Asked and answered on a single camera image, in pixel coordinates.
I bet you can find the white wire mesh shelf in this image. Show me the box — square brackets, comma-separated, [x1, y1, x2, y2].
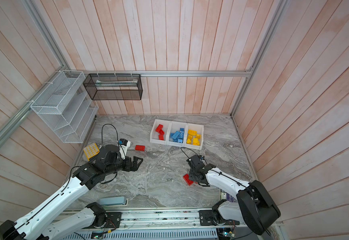
[31, 71, 98, 144]

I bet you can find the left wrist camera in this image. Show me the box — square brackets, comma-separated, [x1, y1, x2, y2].
[118, 139, 130, 160]

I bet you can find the left white bin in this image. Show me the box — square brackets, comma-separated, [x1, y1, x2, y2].
[149, 119, 171, 145]

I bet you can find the middle white bin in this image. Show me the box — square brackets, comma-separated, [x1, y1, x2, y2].
[168, 121, 188, 147]

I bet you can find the purple book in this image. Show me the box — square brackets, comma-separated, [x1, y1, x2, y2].
[221, 192, 238, 203]

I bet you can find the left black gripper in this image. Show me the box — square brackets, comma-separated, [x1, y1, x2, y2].
[105, 155, 143, 176]

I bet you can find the yellow sloped brick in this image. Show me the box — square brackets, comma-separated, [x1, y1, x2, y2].
[187, 135, 193, 144]

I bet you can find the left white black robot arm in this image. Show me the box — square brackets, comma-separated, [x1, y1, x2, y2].
[0, 145, 143, 240]

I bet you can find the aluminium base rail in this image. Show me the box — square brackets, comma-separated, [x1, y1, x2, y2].
[34, 206, 283, 233]

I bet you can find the right white bin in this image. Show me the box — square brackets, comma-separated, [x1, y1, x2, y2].
[184, 123, 204, 150]

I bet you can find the black mesh basket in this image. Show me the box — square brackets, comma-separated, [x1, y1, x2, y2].
[83, 73, 143, 101]

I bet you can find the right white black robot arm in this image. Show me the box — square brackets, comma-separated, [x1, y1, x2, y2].
[187, 155, 281, 235]

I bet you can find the light blue case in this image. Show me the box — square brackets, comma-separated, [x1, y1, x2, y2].
[97, 197, 127, 206]

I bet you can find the white bin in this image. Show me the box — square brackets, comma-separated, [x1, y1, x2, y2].
[184, 123, 204, 150]
[149, 119, 171, 145]
[168, 121, 188, 147]

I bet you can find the yellow calculator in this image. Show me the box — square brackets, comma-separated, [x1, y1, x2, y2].
[83, 143, 99, 161]

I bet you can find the yellow long brick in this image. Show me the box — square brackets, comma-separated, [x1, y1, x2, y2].
[188, 130, 197, 136]

